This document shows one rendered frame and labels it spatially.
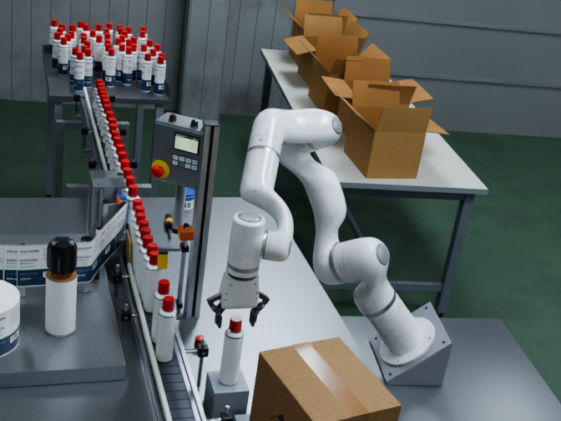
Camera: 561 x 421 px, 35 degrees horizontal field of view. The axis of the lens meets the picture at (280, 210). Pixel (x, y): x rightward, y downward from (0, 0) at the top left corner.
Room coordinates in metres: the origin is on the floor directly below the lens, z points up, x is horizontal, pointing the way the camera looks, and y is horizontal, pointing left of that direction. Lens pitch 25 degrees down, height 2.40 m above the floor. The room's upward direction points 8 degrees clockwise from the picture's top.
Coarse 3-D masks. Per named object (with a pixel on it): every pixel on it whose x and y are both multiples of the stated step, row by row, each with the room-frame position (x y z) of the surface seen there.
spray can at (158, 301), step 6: (162, 282) 2.18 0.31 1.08; (168, 282) 2.18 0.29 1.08; (162, 288) 2.17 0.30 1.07; (168, 288) 2.18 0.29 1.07; (156, 294) 2.17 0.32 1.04; (162, 294) 2.17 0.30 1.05; (168, 294) 2.18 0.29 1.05; (156, 300) 2.16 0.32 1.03; (162, 300) 2.16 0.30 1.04; (156, 306) 2.16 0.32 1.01; (156, 312) 2.16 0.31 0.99; (156, 318) 2.16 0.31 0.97; (156, 324) 2.16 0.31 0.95; (156, 330) 2.16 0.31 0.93; (156, 336) 2.16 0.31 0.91
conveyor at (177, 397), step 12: (144, 312) 2.32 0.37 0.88; (168, 372) 2.04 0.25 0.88; (180, 372) 2.05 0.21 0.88; (156, 384) 1.97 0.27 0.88; (168, 384) 1.98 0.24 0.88; (180, 384) 1.99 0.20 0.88; (168, 396) 1.93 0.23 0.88; (180, 396) 1.94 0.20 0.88; (180, 408) 1.89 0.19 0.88; (180, 420) 1.84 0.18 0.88; (192, 420) 1.85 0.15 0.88
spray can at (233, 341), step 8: (232, 320) 1.97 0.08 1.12; (240, 320) 1.98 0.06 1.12; (232, 328) 1.97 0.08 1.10; (240, 328) 1.98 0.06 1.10; (232, 336) 1.96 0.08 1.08; (240, 336) 1.97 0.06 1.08; (224, 344) 1.97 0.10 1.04; (232, 344) 1.96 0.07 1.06; (240, 344) 1.97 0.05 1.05; (224, 352) 1.97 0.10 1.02; (232, 352) 1.96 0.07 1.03; (240, 352) 1.98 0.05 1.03; (224, 360) 1.97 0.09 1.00; (232, 360) 1.96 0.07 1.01; (224, 368) 1.96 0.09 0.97; (232, 368) 1.96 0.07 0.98; (224, 376) 1.96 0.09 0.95; (232, 376) 1.96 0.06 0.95; (224, 384) 1.96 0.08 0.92; (232, 384) 1.96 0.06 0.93
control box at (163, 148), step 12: (156, 120) 2.45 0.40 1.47; (168, 120) 2.46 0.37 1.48; (180, 120) 2.47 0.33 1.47; (156, 132) 2.44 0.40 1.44; (168, 132) 2.43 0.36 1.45; (180, 132) 2.42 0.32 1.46; (192, 132) 2.41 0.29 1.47; (156, 144) 2.44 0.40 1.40; (168, 144) 2.43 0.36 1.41; (156, 156) 2.44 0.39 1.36; (168, 156) 2.43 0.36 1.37; (192, 156) 2.41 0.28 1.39; (168, 168) 2.42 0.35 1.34; (180, 168) 2.41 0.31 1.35; (168, 180) 2.42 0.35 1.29; (180, 180) 2.41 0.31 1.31; (192, 180) 2.40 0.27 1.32
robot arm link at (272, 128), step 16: (272, 112) 2.27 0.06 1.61; (288, 112) 2.32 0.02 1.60; (304, 112) 2.34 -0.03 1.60; (320, 112) 2.34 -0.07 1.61; (256, 128) 2.23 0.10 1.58; (272, 128) 2.22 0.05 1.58; (288, 128) 2.27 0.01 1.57; (304, 128) 2.30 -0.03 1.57; (320, 128) 2.31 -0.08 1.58; (336, 128) 2.33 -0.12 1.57; (256, 144) 2.18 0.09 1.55; (272, 144) 2.19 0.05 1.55; (288, 144) 2.29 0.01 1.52; (320, 144) 2.31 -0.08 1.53
